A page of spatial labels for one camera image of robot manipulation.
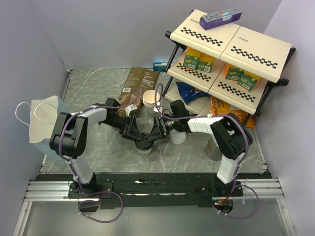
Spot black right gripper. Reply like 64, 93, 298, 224
147, 116, 180, 142

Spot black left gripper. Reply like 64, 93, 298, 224
101, 115, 142, 141

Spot white plastic cup lids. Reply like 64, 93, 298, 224
169, 130, 187, 145

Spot single white paper cup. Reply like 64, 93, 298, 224
137, 148, 152, 155

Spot white paper cup stack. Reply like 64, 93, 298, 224
142, 90, 156, 116

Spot light blue paper bag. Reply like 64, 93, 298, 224
15, 95, 69, 163

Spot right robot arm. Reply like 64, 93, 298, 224
148, 103, 252, 196

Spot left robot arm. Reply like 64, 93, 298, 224
49, 98, 143, 198

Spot brown coffee bean bag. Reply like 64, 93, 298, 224
119, 67, 159, 101

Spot brown pulp cup carrier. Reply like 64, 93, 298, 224
117, 94, 141, 118

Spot blue chip bag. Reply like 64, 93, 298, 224
176, 82, 210, 104

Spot grey cup of stirrers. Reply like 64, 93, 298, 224
205, 138, 222, 161

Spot orange snack bag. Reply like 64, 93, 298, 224
210, 96, 255, 129

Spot blue R&O box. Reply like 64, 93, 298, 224
153, 61, 168, 72

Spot green juice carton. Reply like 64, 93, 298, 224
237, 74, 257, 91
225, 67, 244, 81
183, 55, 199, 70
196, 60, 213, 73

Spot cream checkered shelf rack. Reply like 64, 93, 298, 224
165, 9, 296, 116

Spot purple R&O box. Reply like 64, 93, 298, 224
199, 8, 242, 30

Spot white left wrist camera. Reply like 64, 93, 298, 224
125, 104, 138, 117

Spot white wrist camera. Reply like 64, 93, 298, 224
154, 106, 163, 115
125, 104, 138, 117

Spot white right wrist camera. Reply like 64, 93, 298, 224
154, 106, 163, 115

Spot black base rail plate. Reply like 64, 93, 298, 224
24, 172, 284, 212

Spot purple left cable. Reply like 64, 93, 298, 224
59, 88, 141, 223

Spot purple cable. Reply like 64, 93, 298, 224
59, 88, 141, 223
154, 83, 260, 219

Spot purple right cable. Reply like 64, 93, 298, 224
154, 83, 260, 219

